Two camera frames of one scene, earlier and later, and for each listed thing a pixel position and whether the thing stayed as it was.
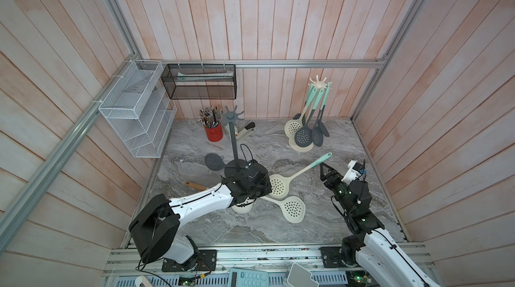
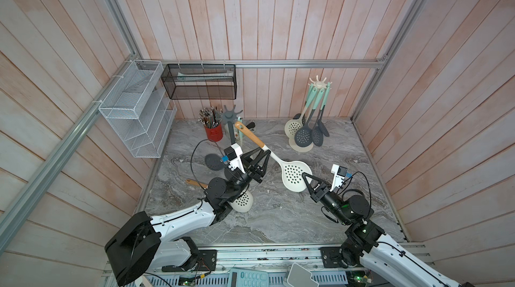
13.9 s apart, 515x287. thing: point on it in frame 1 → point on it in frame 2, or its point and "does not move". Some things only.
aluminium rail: x=247 y=255 does not move
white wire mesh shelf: x=139 y=108 does not move
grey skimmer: x=321 y=123 does not move
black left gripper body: x=263 y=189 → x=245 y=179
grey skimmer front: x=317 y=132 does not move
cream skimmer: x=293 y=208 → x=292 y=171
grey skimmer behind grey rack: x=214 y=162 does not move
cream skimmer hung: x=292 y=126 does not move
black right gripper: x=330 y=177 → x=322 y=193
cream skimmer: x=279 y=183 → x=239 y=120
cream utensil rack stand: x=313 y=82 does not move
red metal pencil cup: x=214 y=134 does not move
